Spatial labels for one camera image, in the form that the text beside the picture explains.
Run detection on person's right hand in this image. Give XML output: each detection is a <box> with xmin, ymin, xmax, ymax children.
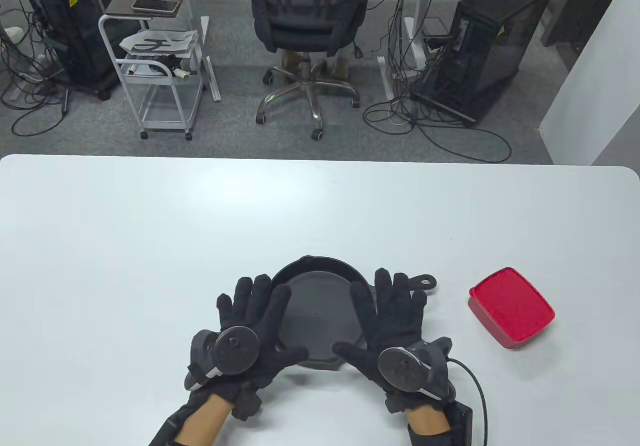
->
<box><xmin>332</xmin><ymin>268</ymin><xmax>429</xmax><ymax>391</ymax></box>

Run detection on person's left hand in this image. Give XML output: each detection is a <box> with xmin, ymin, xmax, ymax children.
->
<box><xmin>207</xmin><ymin>275</ymin><xmax>309</xmax><ymax>406</ymax></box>

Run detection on black cast iron frying pan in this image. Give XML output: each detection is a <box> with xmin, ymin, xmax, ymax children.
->
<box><xmin>270</xmin><ymin>255</ymin><xmax>438</xmax><ymax>369</ymax></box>

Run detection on red plastic container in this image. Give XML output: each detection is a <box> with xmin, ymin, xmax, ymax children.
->
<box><xmin>468</xmin><ymin>286</ymin><xmax>556</xmax><ymax>349</ymax></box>

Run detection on red plastic container lid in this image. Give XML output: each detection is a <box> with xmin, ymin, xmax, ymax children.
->
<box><xmin>469</xmin><ymin>267</ymin><xmax>556</xmax><ymax>341</ymax></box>

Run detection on person's left forearm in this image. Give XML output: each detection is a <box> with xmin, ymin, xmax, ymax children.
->
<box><xmin>172</xmin><ymin>394</ymin><xmax>235</xmax><ymax>446</ymax></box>

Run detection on grey white handheld controller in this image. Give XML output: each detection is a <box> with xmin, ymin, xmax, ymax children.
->
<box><xmin>377</xmin><ymin>336</ymin><xmax>457</xmax><ymax>400</ymax></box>
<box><xmin>185</xmin><ymin>326</ymin><xmax>261</xmax><ymax>392</ymax></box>

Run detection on white and red device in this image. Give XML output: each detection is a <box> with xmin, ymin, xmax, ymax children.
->
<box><xmin>124</xmin><ymin>61</ymin><xmax>172</xmax><ymax>77</ymax></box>

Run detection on black mesh office chair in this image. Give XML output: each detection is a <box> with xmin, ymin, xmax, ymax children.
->
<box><xmin>243</xmin><ymin>0</ymin><xmax>373</xmax><ymax>141</ymax></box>

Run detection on black computer tower case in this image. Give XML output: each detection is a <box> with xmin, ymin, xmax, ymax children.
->
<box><xmin>411</xmin><ymin>0</ymin><xmax>555</xmax><ymax>127</ymax></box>
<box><xmin>20</xmin><ymin>0</ymin><xmax>132</xmax><ymax>101</ymax></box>

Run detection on white printed papers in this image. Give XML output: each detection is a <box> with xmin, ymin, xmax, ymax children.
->
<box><xmin>119</xmin><ymin>29</ymin><xmax>200</xmax><ymax>59</ymax></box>

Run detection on black smartphone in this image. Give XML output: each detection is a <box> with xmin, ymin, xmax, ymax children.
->
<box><xmin>131</xmin><ymin>0</ymin><xmax>180</xmax><ymax>15</ymax></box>

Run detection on dark brown cabinet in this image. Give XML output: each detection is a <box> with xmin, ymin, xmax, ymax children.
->
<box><xmin>542</xmin><ymin>0</ymin><xmax>621</xmax><ymax>49</ymax></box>

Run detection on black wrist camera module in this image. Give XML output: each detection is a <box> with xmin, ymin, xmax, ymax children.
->
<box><xmin>231</xmin><ymin>385</ymin><xmax>264</xmax><ymax>421</ymax></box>
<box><xmin>384</xmin><ymin>390</ymin><xmax>412</xmax><ymax>415</ymax></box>

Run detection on black forearm strap box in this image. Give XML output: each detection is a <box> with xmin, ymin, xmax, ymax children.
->
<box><xmin>147</xmin><ymin>401</ymin><xmax>201</xmax><ymax>446</ymax></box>
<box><xmin>407</xmin><ymin>401</ymin><xmax>474</xmax><ymax>446</ymax></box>

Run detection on black braided cable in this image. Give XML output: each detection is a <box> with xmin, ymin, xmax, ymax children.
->
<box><xmin>446</xmin><ymin>358</ymin><xmax>489</xmax><ymax>446</ymax></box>

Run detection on bundle of black floor cables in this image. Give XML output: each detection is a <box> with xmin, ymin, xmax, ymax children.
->
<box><xmin>0</xmin><ymin>0</ymin><xmax>71</xmax><ymax>136</ymax></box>
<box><xmin>362</xmin><ymin>56</ymin><xmax>513</xmax><ymax>164</ymax></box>

